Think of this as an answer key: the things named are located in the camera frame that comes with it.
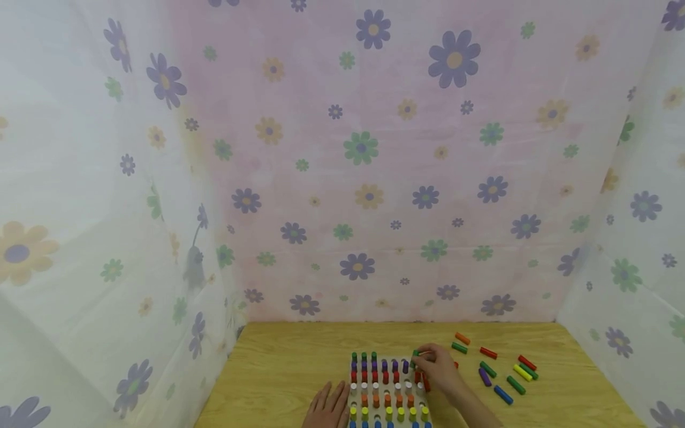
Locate person's right forearm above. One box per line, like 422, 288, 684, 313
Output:
445, 389, 505, 428

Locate wooden peg board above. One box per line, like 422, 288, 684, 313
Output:
347, 355, 433, 428

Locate rows of upright coloured pegs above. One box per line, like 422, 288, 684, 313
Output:
349, 351, 432, 428

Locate group of loose coloured sticks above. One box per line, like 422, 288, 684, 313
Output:
450, 332, 540, 406

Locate person's right hand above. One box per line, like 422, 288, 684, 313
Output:
414, 344, 468, 406

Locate person's left hand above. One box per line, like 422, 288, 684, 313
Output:
301, 380, 353, 428

